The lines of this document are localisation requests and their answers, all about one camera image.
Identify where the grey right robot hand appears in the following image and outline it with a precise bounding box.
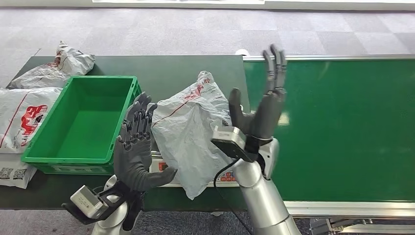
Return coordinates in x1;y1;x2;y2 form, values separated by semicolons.
228;44;288;142

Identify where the white mailer with QR codes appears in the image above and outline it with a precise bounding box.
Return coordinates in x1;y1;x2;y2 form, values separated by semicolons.
0;153;38;190

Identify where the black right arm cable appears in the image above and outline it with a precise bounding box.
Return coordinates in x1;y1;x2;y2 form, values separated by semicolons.
213;158;254;235

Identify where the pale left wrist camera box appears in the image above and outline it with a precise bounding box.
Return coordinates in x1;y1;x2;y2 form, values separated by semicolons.
61;185;110;225

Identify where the crumpled grey mailer package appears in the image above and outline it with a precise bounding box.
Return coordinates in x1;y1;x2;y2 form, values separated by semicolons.
7;41;96;90

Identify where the white electronic scale with keypad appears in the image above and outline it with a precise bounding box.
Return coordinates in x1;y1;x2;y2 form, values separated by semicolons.
148;151;241;189

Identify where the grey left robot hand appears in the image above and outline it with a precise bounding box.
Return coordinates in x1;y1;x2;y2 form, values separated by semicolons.
113;92;178;192

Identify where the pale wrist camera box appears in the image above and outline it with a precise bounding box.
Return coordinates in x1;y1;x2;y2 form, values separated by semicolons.
210;125;257;163
61;185;110;225

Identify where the aluminium conveyor frame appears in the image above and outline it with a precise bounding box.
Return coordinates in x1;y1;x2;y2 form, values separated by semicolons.
242;53;415;235

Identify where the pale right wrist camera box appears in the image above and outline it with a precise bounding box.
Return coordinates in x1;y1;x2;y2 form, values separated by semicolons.
210;125;257;163

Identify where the grey plastic mailer package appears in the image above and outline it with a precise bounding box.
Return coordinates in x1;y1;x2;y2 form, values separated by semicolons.
151;70;243;201

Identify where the green plastic crate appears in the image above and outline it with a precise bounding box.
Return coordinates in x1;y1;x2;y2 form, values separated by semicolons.
21;75;142;176

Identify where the white mailer with red print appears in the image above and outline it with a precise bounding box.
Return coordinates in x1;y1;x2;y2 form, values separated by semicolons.
0;87;63;154

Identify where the green conveyor belt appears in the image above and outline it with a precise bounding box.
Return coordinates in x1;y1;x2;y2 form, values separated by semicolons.
243;59;415;202

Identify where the dark green table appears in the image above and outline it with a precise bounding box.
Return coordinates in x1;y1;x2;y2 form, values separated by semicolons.
0;55;251;212

